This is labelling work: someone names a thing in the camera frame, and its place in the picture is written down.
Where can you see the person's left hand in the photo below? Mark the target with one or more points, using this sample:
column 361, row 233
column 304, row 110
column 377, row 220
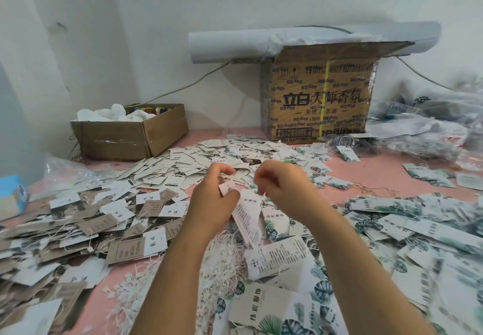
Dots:
column 211, row 206

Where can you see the heap of small tags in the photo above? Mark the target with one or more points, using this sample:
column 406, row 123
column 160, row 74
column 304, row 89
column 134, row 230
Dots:
column 226, row 159

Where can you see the pile of green leaf tags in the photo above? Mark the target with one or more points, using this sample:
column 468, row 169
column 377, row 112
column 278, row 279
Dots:
column 422, row 248

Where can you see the small open cardboard box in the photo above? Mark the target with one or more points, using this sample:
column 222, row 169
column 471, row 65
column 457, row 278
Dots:
column 128, row 133

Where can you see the person's left forearm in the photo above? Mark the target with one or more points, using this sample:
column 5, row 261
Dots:
column 173, row 293

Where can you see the single white leaf print tag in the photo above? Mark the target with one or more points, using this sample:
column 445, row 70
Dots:
column 247, row 214

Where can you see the blue tissue pack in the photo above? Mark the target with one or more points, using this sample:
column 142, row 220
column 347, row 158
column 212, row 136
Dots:
column 11, row 195

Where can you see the person's right hand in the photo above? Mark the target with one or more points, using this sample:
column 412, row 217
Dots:
column 290, row 184

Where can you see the white roll in plastic wrap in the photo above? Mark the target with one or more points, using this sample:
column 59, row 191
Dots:
column 234, row 44

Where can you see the person's right forearm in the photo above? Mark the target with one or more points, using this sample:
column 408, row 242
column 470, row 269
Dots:
column 373, row 282

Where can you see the clear plastic bag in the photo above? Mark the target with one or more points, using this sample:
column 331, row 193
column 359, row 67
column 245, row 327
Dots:
column 68, row 171

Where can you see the pile of brown white tags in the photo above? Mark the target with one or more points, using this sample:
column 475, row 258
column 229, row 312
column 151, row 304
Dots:
column 79, row 244

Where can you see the heap of clear plastic bags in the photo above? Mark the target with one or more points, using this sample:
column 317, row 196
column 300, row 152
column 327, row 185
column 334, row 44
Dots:
column 441, row 123

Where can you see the white crumpled material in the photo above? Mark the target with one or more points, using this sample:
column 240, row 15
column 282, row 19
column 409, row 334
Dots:
column 113, row 114

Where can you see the large printed cardboard box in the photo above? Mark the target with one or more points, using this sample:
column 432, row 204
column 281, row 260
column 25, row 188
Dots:
column 321, row 93

